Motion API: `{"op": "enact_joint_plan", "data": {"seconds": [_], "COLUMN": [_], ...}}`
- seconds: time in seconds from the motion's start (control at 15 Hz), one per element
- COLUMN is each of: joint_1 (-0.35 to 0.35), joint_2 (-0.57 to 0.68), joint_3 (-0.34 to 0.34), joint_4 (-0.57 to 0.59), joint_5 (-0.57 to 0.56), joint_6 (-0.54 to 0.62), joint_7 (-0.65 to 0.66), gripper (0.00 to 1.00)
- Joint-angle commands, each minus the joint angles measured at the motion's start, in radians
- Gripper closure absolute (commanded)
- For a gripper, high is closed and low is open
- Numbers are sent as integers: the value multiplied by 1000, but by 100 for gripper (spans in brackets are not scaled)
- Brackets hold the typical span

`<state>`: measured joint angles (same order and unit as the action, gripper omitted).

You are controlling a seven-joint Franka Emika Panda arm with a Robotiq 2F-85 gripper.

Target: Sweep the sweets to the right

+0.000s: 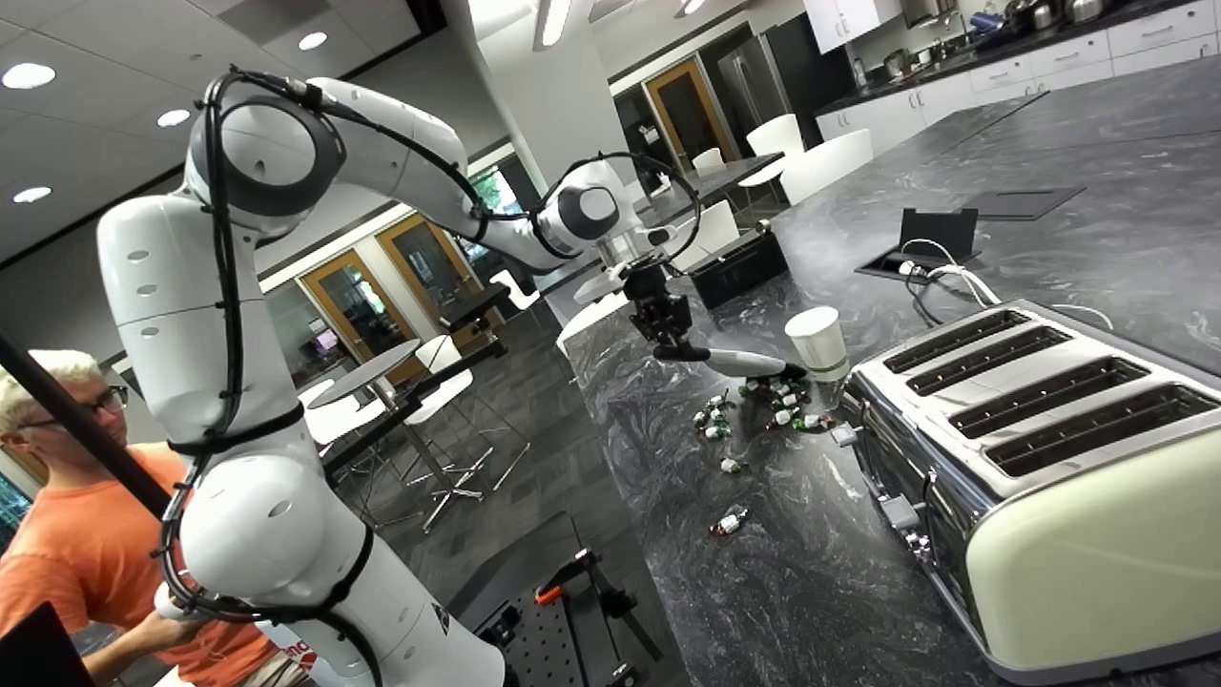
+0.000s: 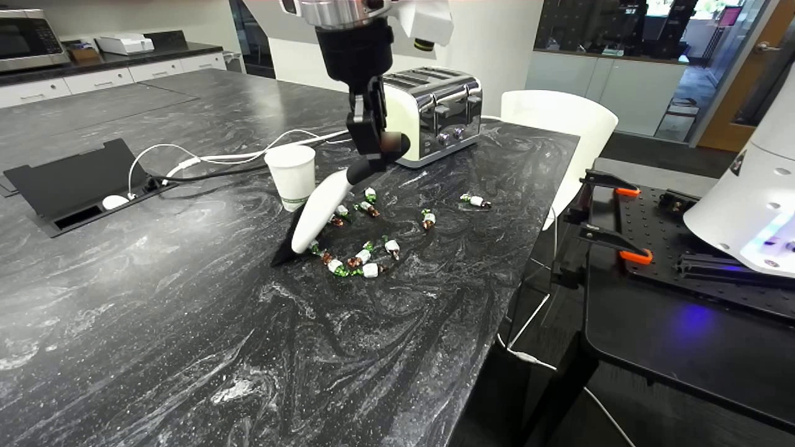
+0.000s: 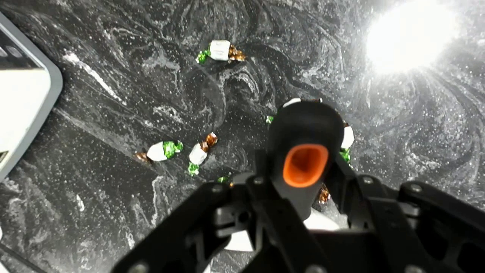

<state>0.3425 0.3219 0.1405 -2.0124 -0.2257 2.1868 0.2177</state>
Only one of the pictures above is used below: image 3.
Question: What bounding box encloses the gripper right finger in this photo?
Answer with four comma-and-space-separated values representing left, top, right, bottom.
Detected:
326, 155, 485, 273

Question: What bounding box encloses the white and grey appliance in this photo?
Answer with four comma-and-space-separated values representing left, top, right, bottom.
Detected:
0, 11, 64, 183

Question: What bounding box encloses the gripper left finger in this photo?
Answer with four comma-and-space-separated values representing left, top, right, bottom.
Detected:
112, 150, 329, 273

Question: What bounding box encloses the black cable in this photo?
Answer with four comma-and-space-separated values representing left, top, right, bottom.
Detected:
0, 243, 48, 273

